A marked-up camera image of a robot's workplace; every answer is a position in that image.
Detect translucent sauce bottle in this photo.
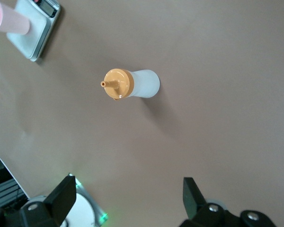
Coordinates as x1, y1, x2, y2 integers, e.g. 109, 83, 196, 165
100, 68, 160, 101

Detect pink plastic cup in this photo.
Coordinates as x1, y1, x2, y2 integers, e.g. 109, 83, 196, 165
0, 0, 31, 35

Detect silver digital kitchen scale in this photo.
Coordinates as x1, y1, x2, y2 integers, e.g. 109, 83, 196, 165
6, 0, 62, 62

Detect aluminium frame rails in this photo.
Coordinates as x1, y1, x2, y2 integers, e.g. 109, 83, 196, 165
0, 148, 29, 210

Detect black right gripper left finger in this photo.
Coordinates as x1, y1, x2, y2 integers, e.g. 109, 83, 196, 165
0, 175, 77, 227

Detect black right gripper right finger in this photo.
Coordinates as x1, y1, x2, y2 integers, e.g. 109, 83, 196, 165
183, 177, 275, 227

